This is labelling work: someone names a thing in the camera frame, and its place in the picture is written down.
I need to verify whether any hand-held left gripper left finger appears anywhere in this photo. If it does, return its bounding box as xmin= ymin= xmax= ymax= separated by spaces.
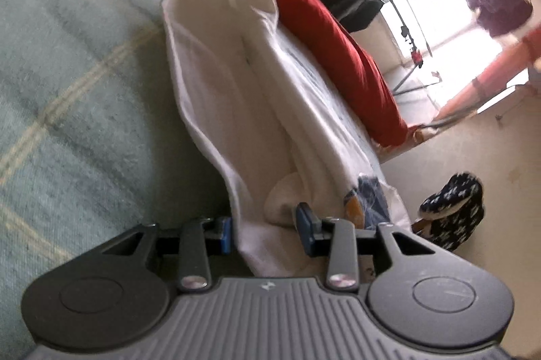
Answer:
xmin=102 ymin=216 xmax=233 ymax=294

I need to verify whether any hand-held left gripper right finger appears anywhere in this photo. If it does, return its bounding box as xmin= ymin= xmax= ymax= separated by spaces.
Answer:
xmin=295 ymin=203 xmax=427 ymax=294

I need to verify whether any white printed t-shirt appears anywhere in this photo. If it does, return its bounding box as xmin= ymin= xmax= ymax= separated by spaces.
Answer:
xmin=161 ymin=0 xmax=413 ymax=278

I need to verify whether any black star-print fleece jacket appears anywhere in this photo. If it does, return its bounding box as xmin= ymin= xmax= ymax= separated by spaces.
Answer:
xmin=418 ymin=172 xmax=485 ymax=252

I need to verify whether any red duvet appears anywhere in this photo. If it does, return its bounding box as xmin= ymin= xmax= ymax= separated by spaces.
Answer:
xmin=167 ymin=0 xmax=409 ymax=148

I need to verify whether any orange striped curtain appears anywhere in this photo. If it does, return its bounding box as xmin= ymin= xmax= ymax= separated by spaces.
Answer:
xmin=435 ymin=22 xmax=541 ymax=125

